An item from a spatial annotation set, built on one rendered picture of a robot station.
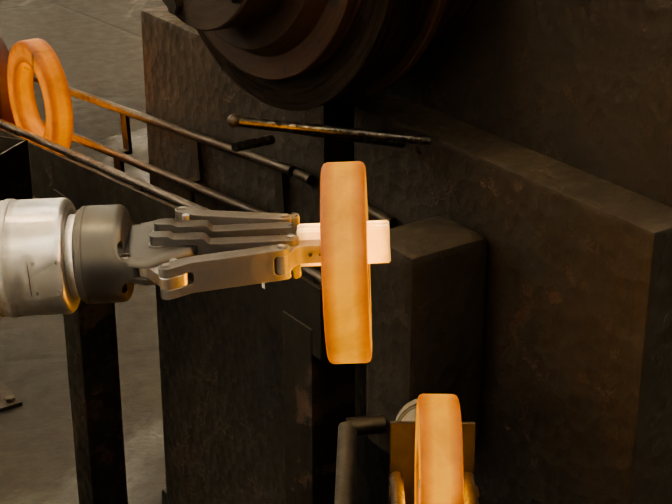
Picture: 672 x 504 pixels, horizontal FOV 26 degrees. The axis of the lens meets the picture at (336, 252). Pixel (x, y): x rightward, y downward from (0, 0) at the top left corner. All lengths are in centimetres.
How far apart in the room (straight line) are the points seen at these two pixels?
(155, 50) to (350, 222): 99
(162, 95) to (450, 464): 100
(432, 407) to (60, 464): 152
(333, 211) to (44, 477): 160
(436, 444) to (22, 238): 35
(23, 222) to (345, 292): 25
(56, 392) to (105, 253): 178
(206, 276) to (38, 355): 194
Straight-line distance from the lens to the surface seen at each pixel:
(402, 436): 127
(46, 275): 109
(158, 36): 199
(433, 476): 113
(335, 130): 147
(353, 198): 105
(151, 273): 108
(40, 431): 273
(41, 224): 110
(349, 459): 146
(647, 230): 129
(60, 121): 218
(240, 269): 107
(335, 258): 104
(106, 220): 110
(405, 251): 140
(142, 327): 308
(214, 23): 146
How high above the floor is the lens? 135
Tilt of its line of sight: 23 degrees down
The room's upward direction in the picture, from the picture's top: straight up
